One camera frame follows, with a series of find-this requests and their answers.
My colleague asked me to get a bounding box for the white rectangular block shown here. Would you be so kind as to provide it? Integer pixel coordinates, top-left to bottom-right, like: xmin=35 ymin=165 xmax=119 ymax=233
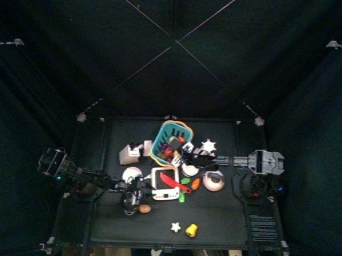
xmin=142 ymin=140 xmax=154 ymax=158

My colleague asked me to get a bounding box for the yellow starfruit piece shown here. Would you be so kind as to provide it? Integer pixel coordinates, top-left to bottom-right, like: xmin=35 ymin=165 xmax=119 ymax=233
xmin=184 ymin=223 xmax=199 ymax=239

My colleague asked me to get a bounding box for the white text label sticker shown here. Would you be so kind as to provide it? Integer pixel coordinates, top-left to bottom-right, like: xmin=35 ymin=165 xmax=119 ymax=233
xmin=249 ymin=214 xmax=279 ymax=244

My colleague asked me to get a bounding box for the white toy cutting board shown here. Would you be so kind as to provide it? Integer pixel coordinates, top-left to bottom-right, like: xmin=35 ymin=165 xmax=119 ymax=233
xmin=150 ymin=166 xmax=182 ymax=202

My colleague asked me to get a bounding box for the beige bowl with dark inside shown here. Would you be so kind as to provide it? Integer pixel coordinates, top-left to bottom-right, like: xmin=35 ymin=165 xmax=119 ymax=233
xmin=202 ymin=170 xmax=226 ymax=193

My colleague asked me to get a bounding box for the white spiky gear toy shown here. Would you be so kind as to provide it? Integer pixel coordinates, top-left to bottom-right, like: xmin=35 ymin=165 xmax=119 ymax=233
xmin=201 ymin=139 xmax=218 ymax=153

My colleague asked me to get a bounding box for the thin crossing string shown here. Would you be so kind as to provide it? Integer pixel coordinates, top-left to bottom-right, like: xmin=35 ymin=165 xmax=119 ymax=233
xmin=124 ymin=0 xmax=259 ymax=118
xmin=82 ymin=0 xmax=237 ymax=114

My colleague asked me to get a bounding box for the white striped toy piece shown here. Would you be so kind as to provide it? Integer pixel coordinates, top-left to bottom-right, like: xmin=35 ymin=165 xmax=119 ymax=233
xmin=171 ymin=153 xmax=186 ymax=168

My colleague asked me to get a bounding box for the white round plate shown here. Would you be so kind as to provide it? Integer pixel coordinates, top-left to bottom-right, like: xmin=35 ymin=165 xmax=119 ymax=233
xmin=122 ymin=166 xmax=144 ymax=183

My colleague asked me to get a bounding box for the red toy knife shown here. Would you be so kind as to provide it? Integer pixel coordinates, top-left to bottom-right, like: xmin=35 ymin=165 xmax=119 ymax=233
xmin=159 ymin=171 xmax=193 ymax=194

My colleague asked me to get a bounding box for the black toy block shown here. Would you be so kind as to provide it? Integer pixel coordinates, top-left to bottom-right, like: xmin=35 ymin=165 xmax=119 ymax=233
xmin=167 ymin=138 xmax=183 ymax=151

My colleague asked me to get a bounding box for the beige toy toaster box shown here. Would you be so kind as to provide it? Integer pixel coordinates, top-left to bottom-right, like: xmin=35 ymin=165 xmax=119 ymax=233
xmin=118 ymin=143 xmax=144 ymax=166

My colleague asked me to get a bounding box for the white toy egg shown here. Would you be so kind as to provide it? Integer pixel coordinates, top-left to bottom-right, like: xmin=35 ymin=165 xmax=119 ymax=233
xmin=182 ymin=165 xmax=201 ymax=178

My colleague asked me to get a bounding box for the teal basket with orange rim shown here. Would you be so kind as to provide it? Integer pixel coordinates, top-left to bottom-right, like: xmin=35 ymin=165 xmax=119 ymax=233
xmin=150 ymin=120 xmax=195 ymax=168

